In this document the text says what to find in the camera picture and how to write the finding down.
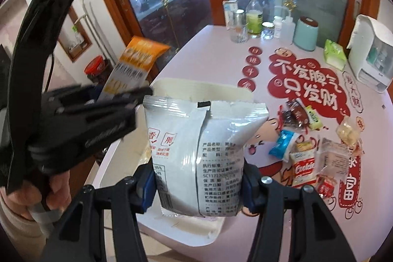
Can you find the clear packet with text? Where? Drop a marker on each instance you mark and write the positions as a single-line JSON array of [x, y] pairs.
[[333, 157]]

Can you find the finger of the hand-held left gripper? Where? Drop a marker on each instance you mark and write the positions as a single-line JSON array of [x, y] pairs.
[[70, 93], [129, 97]]

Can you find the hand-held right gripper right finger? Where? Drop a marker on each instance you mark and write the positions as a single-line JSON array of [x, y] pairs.
[[250, 191]]

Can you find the orange and white snack packet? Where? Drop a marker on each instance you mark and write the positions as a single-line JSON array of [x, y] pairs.
[[138, 59]]

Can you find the blue foil snack packet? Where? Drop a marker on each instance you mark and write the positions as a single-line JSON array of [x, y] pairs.
[[284, 143]]

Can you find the small red snack packet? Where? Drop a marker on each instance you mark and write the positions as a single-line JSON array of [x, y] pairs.
[[325, 187]]

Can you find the white snack bag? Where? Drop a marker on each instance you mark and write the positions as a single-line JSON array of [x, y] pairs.
[[190, 142]]

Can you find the dark brown candy packet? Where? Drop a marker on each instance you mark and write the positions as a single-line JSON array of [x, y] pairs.
[[288, 119]]

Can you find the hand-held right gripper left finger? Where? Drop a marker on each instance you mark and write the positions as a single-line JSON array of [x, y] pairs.
[[146, 188]]

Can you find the clear drinking glass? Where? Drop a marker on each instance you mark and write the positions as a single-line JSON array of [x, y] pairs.
[[239, 35]]

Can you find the person's left forearm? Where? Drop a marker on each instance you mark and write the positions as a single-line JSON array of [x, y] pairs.
[[15, 231]]

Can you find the metal poles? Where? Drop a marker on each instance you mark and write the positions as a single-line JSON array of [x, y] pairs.
[[93, 28]]

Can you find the white carton box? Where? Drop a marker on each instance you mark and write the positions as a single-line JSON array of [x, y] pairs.
[[229, 8]]

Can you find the green tissue pack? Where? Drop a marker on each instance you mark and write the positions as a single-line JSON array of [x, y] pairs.
[[335, 54]]

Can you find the person's left hand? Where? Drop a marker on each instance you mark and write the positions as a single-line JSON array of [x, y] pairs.
[[60, 188]]

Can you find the pale yellow clear packet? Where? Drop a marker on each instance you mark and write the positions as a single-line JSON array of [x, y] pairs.
[[348, 131]]

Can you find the red and white cookie packet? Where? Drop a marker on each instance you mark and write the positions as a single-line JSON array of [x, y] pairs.
[[302, 170]]

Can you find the brown snowflake candy packet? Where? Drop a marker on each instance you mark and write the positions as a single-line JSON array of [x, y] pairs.
[[300, 114]]

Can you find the silver metal can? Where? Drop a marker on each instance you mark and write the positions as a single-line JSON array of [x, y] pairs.
[[239, 17]]

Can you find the red lid jar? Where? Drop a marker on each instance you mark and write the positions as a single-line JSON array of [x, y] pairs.
[[97, 68]]

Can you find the small yellow snack packet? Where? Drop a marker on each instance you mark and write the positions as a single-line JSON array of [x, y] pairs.
[[304, 147]]

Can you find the mint canister with brown lid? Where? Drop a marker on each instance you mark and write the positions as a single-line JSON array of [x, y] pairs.
[[305, 35]]

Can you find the small glass jar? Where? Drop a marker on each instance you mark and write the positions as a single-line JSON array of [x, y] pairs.
[[268, 31]]

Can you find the white water dispenser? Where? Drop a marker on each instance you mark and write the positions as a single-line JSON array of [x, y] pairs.
[[368, 44]]

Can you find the white squeeze bottle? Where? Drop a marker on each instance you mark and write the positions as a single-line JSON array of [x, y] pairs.
[[287, 28]]

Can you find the glass bottle with green label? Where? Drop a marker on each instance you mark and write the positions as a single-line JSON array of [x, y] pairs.
[[254, 21]]

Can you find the white plastic tray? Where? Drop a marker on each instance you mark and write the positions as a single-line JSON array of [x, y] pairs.
[[184, 228]]

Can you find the yellow green snack packet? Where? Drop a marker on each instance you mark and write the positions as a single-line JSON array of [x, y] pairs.
[[314, 118]]

